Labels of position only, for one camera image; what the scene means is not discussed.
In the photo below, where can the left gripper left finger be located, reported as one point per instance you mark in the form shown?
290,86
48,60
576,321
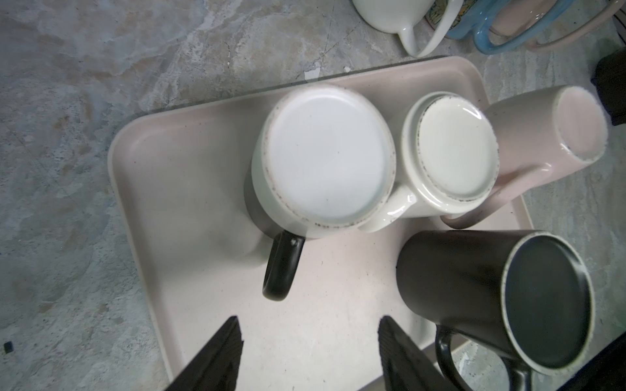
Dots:
217,364

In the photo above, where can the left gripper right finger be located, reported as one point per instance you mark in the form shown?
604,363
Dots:
405,366

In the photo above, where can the cream upside-down mug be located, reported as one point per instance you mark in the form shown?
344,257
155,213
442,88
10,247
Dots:
447,160

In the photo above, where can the black white upside-down mug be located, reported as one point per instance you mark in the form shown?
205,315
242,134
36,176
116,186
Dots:
324,163

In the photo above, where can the white ribbed mug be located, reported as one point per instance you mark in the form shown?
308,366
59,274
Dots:
401,16

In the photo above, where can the blue butterfly mug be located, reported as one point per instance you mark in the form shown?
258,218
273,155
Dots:
475,19

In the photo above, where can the pink iridescent mug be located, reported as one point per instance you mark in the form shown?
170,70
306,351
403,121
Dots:
562,24

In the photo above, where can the pink upside-down mug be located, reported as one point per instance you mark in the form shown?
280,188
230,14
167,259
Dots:
543,136

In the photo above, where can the pink tray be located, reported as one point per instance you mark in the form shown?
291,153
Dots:
179,180

